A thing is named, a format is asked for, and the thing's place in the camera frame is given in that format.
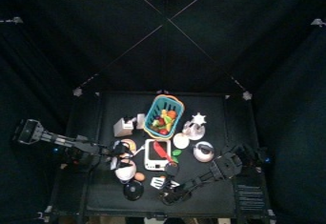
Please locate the white toy bowl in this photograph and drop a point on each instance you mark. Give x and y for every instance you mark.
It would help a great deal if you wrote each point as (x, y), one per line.
(126, 172)

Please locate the grey frame corner bracket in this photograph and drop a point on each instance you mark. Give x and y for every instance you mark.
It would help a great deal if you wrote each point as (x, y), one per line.
(77, 91)
(17, 20)
(318, 22)
(248, 95)

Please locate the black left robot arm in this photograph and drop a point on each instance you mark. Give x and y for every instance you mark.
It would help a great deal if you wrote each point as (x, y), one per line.
(47, 136)

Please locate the white slotted toy spatula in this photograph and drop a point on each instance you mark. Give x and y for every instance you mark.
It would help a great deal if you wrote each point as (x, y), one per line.
(158, 182)

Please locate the green toy vegetable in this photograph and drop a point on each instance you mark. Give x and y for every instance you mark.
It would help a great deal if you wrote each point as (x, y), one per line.
(155, 124)

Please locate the black toy frying pan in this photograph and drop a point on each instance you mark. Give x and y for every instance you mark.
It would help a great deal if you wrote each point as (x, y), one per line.
(133, 190)

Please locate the green toy leaf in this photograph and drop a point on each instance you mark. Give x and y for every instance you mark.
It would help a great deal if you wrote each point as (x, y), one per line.
(177, 152)

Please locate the yellow-green toy vegetable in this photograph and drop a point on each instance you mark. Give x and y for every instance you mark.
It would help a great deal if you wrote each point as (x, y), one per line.
(169, 123)

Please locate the red toy knife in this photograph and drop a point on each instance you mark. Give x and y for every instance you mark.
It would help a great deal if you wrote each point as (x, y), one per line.
(161, 151)

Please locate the brown toy egg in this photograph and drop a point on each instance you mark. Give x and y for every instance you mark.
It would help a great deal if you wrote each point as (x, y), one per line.
(139, 176)

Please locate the teal basket with orange rim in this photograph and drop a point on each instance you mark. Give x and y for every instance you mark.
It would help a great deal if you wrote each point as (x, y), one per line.
(149, 126)

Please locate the white star-shaped object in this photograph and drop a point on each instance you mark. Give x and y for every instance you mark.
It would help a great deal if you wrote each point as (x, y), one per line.
(194, 131)

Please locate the silver toy pot lid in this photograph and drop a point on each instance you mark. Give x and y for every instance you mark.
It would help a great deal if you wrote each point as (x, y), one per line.
(204, 152)

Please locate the red toy strawberry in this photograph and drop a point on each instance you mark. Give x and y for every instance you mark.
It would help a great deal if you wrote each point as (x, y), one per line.
(161, 121)

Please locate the black round toy ladle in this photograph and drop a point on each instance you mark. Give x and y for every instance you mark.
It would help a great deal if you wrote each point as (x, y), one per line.
(172, 169)

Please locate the yellow toy banana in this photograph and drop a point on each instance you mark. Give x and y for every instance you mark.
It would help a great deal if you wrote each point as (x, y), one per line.
(164, 112)

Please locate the orange toy fruit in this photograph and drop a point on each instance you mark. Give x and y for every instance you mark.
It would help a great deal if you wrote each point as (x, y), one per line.
(172, 114)

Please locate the white star-shaped toy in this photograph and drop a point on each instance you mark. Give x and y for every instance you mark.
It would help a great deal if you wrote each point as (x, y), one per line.
(198, 118)

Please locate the grey toy knife block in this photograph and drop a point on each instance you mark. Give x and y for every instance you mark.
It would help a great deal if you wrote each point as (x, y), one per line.
(123, 128)

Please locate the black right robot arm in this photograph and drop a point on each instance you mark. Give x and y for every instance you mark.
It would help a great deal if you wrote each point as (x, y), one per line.
(225, 167)

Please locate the red toy tomato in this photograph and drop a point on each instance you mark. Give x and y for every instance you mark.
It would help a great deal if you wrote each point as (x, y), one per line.
(164, 131)

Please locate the tan toy bread slice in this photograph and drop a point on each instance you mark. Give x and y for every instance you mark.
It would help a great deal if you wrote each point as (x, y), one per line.
(130, 143)

